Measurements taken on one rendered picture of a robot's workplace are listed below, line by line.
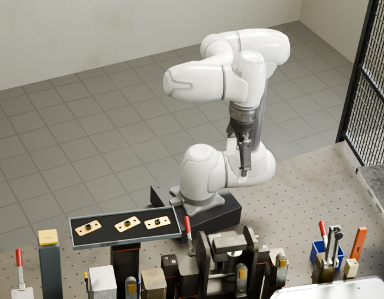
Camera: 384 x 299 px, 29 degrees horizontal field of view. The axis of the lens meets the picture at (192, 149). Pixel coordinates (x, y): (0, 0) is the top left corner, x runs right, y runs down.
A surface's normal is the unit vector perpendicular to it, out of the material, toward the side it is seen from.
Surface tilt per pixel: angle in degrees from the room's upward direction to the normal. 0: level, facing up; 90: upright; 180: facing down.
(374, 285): 0
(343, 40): 90
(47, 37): 90
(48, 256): 90
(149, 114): 0
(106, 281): 0
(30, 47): 90
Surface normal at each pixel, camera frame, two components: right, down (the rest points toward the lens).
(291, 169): 0.07, -0.77
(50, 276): 0.22, 0.62
